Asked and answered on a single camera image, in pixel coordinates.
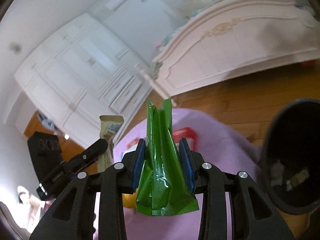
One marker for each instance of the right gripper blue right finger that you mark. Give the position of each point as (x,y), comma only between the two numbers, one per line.
(253,216)

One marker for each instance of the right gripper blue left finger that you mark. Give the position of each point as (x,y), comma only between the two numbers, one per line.
(71,215)

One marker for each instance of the yellow envelope bag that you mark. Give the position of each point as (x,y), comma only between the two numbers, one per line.
(129,200)

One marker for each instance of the green snack wrapper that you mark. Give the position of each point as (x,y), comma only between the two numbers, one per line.
(162,188)

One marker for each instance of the red milk carton box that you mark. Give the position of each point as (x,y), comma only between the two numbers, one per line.
(189,134)

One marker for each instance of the black round trash bin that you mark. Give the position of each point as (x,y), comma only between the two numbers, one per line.
(290,158)

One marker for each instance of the wooden door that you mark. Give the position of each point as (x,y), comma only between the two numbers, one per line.
(46,148)

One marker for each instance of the purple tablecloth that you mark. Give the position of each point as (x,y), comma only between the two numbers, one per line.
(172,180)

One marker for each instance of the white wardrobe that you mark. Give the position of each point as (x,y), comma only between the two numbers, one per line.
(80,72)

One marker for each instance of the white bed frame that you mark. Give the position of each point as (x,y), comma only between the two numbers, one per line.
(232,38)

